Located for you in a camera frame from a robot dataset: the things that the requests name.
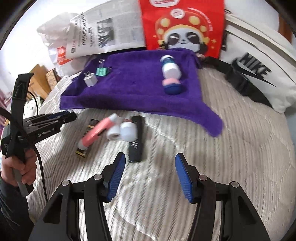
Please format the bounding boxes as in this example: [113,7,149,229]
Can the pink white pen tube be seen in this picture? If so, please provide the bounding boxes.
[84,113,118,143]

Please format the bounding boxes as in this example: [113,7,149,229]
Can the brown patterned book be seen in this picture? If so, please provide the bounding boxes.
[46,69,61,90]

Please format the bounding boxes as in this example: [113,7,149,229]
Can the purple towel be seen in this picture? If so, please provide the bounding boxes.
[60,49,223,137]

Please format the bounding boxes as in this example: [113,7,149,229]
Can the black tube white cap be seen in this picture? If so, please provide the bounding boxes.
[128,115,144,163]

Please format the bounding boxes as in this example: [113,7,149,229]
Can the black gold chocolate bar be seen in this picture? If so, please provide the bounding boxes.
[75,119,100,158]

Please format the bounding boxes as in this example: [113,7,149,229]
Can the red panda paper bag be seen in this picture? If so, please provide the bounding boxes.
[139,0,225,58]

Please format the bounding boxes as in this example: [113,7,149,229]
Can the pink blue round container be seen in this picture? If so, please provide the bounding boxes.
[162,78,183,95]

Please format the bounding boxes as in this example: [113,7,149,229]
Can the teal binder clip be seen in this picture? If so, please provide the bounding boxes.
[95,58,112,77]

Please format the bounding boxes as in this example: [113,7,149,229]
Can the folded newspaper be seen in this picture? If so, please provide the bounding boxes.
[66,1,145,59]

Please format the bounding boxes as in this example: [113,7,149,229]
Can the white Miniso plastic bag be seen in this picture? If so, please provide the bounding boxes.
[37,15,90,77]

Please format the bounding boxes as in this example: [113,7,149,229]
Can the left hand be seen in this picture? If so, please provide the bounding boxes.
[1,149,37,187]

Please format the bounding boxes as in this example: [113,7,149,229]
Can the blue white bottle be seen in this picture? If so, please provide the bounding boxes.
[160,55,182,79]

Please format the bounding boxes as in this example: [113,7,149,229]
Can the white USB charger plug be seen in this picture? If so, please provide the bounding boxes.
[84,72,98,87]

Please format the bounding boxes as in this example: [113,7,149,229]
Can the white Nike waist bag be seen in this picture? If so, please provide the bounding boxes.
[204,13,295,113]

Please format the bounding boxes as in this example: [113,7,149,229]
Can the small white tape roll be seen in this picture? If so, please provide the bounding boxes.
[106,125,121,141]

